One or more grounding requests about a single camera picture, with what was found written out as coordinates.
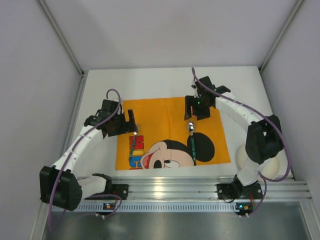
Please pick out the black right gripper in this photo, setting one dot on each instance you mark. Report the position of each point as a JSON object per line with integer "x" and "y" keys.
{"x": 198, "y": 108}

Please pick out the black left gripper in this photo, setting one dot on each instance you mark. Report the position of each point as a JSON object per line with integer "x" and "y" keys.
{"x": 122, "y": 123}

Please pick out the green handled fork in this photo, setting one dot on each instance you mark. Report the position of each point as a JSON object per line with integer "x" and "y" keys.
{"x": 135, "y": 134}

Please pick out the green handled spoon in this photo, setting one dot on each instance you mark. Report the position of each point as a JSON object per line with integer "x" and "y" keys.
{"x": 191, "y": 129}

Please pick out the orange cartoon mouse placemat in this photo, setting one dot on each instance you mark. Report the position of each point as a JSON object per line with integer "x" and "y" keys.
{"x": 163, "y": 140}

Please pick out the cream round plate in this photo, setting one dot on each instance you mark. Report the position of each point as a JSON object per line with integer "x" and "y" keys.
{"x": 271, "y": 166}

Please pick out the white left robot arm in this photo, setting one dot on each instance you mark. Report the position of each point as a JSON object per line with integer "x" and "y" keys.
{"x": 60, "y": 184}

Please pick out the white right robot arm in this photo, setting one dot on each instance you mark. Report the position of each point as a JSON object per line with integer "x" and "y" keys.
{"x": 264, "y": 139}

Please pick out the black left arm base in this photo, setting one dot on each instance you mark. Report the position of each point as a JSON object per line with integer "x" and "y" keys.
{"x": 121, "y": 190}

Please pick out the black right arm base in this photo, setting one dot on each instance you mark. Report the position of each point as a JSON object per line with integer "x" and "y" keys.
{"x": 235, "y": 190}

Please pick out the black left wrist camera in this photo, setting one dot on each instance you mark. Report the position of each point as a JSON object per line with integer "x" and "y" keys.
{"x": 109, "y": 106}

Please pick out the perforated metal cable tray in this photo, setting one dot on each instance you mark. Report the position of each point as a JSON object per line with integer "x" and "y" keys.
{"x": 163, "y": 207}

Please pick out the aluminium mounting rail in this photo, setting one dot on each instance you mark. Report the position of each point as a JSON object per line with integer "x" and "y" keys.
{"x": 165, "y": 189}

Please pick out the left aluminium corner post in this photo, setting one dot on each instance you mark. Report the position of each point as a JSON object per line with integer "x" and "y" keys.
{"x": 60, "y": 35}

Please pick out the aluminium corner post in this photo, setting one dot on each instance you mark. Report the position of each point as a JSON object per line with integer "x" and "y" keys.
{"x": 293, "y": 13}
{"x": 60, "y": 35}

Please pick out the right aluminium corner post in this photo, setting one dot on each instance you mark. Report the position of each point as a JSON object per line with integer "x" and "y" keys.
{"x": 293, "y": 13}

